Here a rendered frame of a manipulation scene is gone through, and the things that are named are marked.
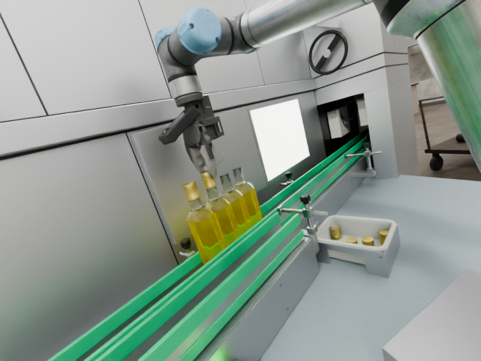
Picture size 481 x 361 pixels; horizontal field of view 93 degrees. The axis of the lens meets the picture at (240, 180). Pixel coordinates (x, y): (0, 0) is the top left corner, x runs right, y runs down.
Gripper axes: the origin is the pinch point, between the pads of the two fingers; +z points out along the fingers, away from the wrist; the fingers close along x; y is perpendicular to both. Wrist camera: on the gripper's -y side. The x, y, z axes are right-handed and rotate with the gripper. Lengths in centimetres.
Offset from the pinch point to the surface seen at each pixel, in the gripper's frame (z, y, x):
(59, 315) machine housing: 18.7, -38.8, 15.6
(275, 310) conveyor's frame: 35.0, -4.1, -15.3
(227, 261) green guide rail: 21.5, -6.7, -6.0
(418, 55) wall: -61, 1051, 53
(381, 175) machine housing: 39, 105, -16
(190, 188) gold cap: 1.4, -6.7, -1.0
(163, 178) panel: -1.5, -6.1, 12.3
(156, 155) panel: -8.5, -5.6, 12.4
